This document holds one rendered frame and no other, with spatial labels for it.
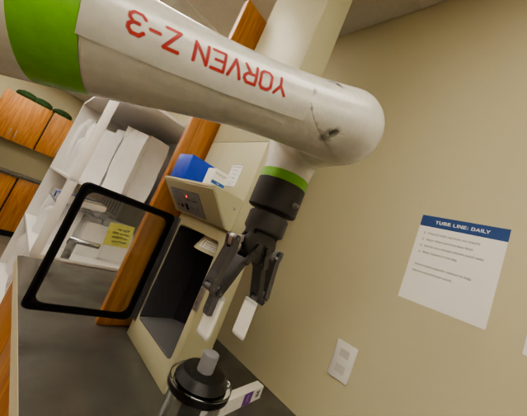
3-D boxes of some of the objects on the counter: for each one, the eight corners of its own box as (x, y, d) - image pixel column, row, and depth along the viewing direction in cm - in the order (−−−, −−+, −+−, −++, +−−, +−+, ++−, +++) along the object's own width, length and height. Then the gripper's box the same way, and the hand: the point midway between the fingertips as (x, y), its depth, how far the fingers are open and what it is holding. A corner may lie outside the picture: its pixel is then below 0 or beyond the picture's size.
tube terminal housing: (185, 333, 108) (252, 171, 119) (229, 383, 86) (309, 177, 96) (126, 332, 91) (212, 142, 101) (162, 395, 68) (269, 141, 78)
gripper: (286, 225, 57) (246, 326, 54) (218, 188, 43) (158, 323, 40) (313, 234, 52) (271, 347, 49) (246, 195, 37) (181, 351, 34)
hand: (227, 320), depth 45 cm, fingers open, 7 cm apart
